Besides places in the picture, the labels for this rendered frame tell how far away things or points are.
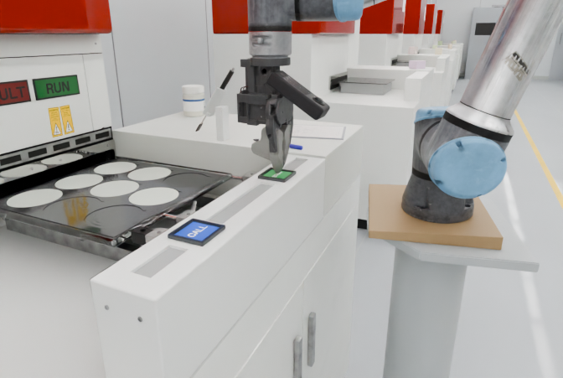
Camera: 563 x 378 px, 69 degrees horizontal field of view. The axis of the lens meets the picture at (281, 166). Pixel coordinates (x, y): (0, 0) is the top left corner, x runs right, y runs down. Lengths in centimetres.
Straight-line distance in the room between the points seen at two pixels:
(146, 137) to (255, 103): 49
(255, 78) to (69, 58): 55
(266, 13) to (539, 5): 41
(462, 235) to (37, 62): 98
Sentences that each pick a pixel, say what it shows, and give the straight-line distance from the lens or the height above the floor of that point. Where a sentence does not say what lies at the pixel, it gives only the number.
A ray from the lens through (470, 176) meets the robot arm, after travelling 75.
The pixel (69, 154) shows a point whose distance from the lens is 114.
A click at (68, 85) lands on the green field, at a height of 110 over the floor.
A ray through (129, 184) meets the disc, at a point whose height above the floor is 90.
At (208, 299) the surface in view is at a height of 90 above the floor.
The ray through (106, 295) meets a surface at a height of 95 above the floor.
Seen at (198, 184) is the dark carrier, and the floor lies 90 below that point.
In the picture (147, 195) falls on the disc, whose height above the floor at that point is 90.
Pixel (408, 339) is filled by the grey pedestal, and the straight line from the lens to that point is 108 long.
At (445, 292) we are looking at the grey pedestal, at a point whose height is 68.
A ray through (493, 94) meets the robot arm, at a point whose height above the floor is 113.
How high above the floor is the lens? 122
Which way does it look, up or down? 18 degrees down
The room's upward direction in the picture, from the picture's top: straight up
